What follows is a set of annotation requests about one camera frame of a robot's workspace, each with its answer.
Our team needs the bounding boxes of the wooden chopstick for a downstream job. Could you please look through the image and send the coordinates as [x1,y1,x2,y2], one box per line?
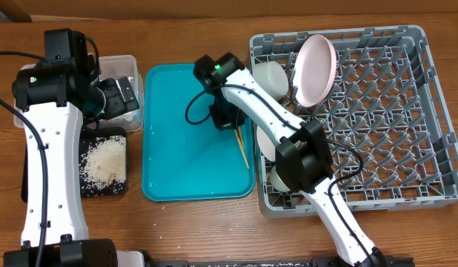
[236,126,246,157]
[234,127,250,169]

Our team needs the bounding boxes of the small white bowl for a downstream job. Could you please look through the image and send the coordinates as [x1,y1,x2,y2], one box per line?
[256,127,276,162]

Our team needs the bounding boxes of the grey bowl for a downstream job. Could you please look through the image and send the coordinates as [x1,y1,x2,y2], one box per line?
[252,61,289,101]

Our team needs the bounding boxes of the pile of rice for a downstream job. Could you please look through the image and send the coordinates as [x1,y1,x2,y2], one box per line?
[80,135,127,190]

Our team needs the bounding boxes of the white paper cup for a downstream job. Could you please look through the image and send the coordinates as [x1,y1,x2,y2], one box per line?
[269,166,291,192]

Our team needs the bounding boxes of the large white plate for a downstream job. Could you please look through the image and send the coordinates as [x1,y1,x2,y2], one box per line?
[293,34,336,108]

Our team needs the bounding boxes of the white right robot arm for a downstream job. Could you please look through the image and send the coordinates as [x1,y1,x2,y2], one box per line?
[193,53,385,266]

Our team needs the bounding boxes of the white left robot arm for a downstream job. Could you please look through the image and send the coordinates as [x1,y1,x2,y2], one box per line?
[3,28,151,266]

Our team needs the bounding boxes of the grey dishwasher rack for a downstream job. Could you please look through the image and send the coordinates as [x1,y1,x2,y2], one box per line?
[248,24,458,219]

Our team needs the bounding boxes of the clear plastic bin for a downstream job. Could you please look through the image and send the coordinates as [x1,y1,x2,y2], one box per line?
[13,55,144,131]

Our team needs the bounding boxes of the teal plastic tray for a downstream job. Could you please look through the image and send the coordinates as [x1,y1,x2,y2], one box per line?
[142,64,256,202]

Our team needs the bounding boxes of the black tray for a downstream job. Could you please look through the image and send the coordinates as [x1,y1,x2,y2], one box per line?
[21,126,129,204]

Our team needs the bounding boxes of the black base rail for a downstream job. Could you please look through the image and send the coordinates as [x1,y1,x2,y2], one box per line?
[143,254,415,267]

